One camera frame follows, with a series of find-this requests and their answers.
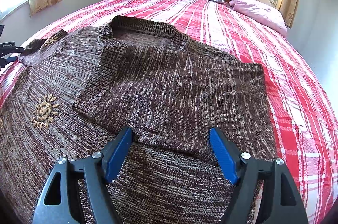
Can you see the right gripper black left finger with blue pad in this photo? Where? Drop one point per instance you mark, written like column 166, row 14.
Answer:
column 60, row 201

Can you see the red white plaid bedsheet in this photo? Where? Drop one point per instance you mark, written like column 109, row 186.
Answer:
column 303, row 122

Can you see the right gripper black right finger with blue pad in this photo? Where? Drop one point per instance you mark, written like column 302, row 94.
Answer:
column 281, row 201

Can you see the brown knitted sweater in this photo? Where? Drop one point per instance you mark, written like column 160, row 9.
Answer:
column 78, row 90

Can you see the pink pillow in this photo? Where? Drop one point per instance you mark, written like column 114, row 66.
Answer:
column 261, row 13

